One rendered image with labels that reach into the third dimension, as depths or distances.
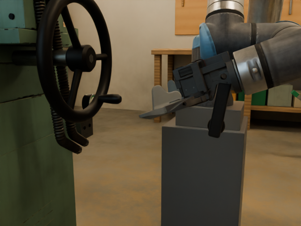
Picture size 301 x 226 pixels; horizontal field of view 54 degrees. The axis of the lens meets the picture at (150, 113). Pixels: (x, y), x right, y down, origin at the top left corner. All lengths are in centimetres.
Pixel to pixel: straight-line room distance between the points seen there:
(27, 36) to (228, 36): 42
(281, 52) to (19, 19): 51
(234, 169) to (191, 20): 305
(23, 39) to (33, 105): 23
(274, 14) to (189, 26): 292
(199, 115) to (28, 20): 68
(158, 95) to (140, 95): 366
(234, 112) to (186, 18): 300
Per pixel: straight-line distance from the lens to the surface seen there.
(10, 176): 80
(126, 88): 431
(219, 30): 69
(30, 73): 83
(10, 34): 67
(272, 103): 347
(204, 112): 110
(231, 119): 109
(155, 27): 412
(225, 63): 60
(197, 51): 114
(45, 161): 90
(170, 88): 70
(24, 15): 68
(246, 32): 69
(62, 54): 69
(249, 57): 58
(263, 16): 109
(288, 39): 59
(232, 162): 110
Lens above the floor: 82
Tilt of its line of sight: 12 degrees down
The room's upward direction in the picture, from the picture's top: straight up
